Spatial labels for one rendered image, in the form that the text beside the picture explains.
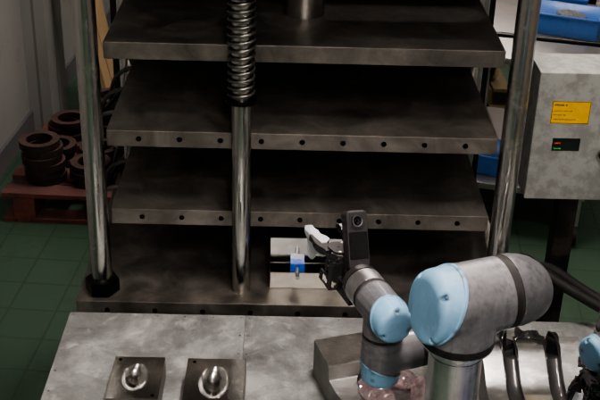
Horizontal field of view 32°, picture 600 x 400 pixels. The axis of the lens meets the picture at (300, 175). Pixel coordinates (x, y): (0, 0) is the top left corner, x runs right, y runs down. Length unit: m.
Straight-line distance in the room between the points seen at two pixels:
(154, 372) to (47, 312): 1.86
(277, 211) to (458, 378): 1.49
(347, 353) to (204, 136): 0.74
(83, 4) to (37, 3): 3.11
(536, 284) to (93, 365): 1.53
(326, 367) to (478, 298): 1.15
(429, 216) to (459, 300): 1.53
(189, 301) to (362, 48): 0.90
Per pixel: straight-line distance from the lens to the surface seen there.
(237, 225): 3.07
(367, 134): 3.00
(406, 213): 3.12
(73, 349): 2.98
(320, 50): 2.92
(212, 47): 2.93
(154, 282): 3.26
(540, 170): 3.18
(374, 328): 1.93
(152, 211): 3.12
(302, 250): 3.15
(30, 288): 4.75
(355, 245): 2.05
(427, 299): 1.63
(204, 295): 3.18
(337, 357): 2.73
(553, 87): 3.08
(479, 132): 3.07
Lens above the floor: 2.53
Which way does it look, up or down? 27 degrees down
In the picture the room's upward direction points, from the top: 2 degrees clockwise
